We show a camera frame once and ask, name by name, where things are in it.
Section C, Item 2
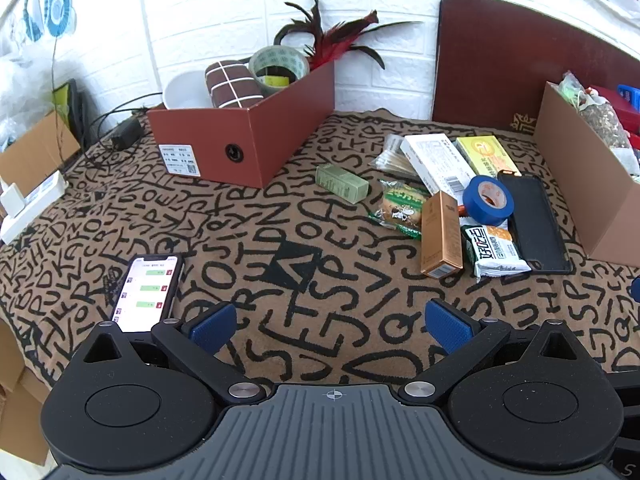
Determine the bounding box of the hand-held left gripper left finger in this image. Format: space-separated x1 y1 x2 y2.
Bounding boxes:
81 302 267 406

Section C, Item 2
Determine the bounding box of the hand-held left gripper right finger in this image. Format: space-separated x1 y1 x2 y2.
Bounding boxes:
397 298 584 406

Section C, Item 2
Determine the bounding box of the tall brown carton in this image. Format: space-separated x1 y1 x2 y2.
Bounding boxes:
420 191 465 280

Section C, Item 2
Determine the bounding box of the green and white snack packet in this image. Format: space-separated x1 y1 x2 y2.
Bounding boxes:
460 225 532 281

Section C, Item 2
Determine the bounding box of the blue tape roll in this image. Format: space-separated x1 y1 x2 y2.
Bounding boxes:
462 176 515 227

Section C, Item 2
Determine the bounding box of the green biscuit packet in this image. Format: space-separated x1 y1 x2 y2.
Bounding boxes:
369 179 430 241

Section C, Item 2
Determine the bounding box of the black phone case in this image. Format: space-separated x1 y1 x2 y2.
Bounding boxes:
496 171 573 275

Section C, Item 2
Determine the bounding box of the brown shoe box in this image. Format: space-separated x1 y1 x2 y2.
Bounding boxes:
146 60 336 190

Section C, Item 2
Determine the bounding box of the smartphone with lit screen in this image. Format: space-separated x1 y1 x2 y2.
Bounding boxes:
109 255 185 334

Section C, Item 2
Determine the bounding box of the brown letter-printed blanket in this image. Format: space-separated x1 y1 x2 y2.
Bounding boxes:
0 109 640 461

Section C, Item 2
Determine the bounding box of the white medicine box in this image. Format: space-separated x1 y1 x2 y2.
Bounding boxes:
400 133 477 197

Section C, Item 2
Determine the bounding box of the yellow medicine box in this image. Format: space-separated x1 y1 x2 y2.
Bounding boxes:
456 135 522 177

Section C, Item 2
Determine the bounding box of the small olive green box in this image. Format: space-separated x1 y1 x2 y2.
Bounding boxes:
315 163 370 205

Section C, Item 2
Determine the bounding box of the cotton swab packet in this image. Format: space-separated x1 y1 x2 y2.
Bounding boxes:
369 134 426 182

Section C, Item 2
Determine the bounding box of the open cardboard box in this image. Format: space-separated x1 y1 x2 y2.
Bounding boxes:
532 81 640 255

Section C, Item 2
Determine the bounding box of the flattened cardboard piece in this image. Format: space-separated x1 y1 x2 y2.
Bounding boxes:
0 320 52 467

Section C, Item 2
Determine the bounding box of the black power adapter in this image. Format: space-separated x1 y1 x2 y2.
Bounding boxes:
111 117 144 151

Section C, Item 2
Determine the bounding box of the white power strip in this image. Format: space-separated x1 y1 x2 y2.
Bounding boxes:
0 170 67 244

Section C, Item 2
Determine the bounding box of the white bowl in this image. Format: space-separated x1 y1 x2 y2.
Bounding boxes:
163 71 216 110

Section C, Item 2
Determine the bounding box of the brown grid-patterned roll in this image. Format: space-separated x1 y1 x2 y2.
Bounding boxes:
204 60 265 109

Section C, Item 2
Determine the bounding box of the plain cardboard carton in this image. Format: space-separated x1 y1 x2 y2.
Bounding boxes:
0 110 82 192

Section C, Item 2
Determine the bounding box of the clear bag of mixed grains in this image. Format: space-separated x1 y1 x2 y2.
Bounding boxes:
557 72 633 152

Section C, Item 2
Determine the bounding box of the dark wooden board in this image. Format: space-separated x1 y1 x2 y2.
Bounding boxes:
432 0 640 136

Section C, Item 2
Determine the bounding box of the clear packing tape roll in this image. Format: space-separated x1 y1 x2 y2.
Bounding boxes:
248 46 311 96

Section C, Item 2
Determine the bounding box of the red flat box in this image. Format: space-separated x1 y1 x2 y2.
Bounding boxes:
589 86 640 136

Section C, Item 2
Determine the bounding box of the blue small packet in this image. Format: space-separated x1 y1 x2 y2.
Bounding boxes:
617 85 640 112

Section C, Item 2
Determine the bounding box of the clear plastic bag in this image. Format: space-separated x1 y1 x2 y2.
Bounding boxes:
0 55 57 152

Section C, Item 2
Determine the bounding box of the red and dark feather duster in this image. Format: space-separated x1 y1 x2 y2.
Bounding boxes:
274 0 423 72

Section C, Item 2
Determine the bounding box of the blue paper fan decoration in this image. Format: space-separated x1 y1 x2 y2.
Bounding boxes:
20 0 79 42

